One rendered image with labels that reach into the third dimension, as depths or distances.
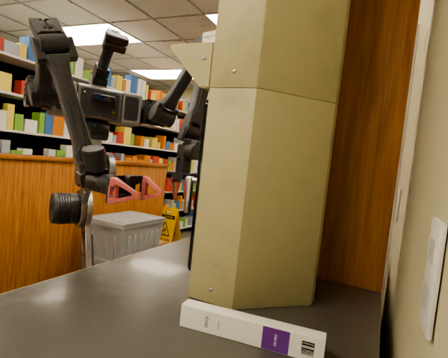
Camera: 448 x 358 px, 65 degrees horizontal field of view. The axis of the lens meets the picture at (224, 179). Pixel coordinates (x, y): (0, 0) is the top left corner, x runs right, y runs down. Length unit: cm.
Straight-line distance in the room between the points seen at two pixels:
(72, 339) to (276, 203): 46
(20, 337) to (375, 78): 100
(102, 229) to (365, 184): 242
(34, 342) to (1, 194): 218
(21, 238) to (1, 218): 23
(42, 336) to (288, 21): 74
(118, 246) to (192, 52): 237
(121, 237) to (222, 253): 226
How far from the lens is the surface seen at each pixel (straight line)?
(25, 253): 301
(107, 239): 310
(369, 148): 106
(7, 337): 70
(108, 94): 172
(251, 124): 74
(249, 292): 80
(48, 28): 120
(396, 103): 107
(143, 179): 98
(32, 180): 291
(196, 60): 83
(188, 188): 84
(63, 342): 67
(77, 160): 106
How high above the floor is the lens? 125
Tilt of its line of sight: 3 degrees down
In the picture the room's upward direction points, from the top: 6 degrees clockwise
